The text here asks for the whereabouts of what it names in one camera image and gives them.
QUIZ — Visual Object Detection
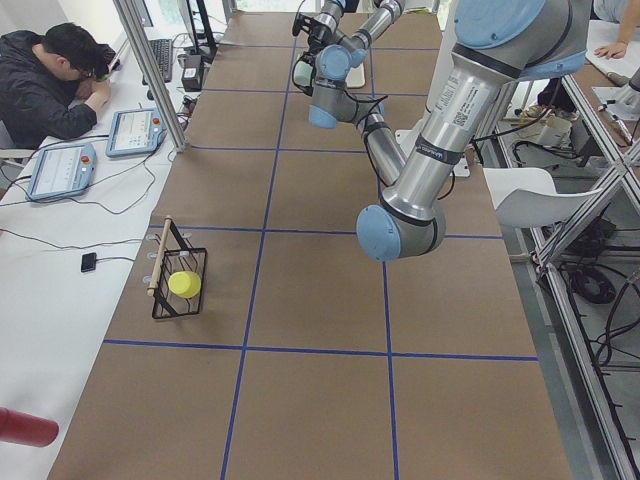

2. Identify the mint green cup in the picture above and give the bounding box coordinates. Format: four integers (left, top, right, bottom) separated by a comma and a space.
293, 62, 313, 87

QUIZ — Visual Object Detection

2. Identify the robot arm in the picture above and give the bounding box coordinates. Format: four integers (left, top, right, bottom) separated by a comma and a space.
291, 1, 406, 186
356, 1, 592, 261

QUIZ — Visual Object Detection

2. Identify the yellow cup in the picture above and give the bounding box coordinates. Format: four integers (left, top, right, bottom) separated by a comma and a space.
168, 271, 202, 299

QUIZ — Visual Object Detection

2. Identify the cream rabbit print tray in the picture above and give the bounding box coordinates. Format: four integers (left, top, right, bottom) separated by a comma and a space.
345, 64, 366, 89

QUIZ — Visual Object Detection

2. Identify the white chair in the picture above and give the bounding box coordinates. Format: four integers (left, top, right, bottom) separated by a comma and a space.
483, 167, 604, 228

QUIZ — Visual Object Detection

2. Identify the blue teach pendant far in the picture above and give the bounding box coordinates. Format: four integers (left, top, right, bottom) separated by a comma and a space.
105, 108, 166, 158

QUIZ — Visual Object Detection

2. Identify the blue teach pendant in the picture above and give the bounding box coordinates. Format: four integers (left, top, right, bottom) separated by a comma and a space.
26, 143, 97, 202
105, 108, 166, 158

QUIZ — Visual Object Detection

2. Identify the small black phone device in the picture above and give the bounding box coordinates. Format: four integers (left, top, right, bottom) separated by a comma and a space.
80, 252, 97, 273

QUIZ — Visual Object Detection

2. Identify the black keyboard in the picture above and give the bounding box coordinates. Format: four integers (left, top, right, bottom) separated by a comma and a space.
148, 39, 173, 83

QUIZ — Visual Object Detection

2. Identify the blue teach pendant near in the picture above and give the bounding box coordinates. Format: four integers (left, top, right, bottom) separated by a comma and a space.
26, 143, 97, 202

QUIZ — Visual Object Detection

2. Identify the seated person black jacket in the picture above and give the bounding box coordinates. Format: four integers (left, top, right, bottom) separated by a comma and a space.
1, 23, 116, 149

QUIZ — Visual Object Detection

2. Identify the red bottle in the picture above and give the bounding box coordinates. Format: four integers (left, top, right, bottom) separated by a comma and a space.
1, 407, 59, 447

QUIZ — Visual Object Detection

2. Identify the black wire cup rack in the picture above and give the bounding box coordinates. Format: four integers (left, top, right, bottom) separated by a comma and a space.
146, 216, 208, 322

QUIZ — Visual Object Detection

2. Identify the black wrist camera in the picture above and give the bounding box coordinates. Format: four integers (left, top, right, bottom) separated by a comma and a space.
292, 13, 315, 37

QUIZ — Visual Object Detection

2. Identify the aluminium frame post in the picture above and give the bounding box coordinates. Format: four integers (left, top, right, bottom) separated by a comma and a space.
113, 0, 187, 152

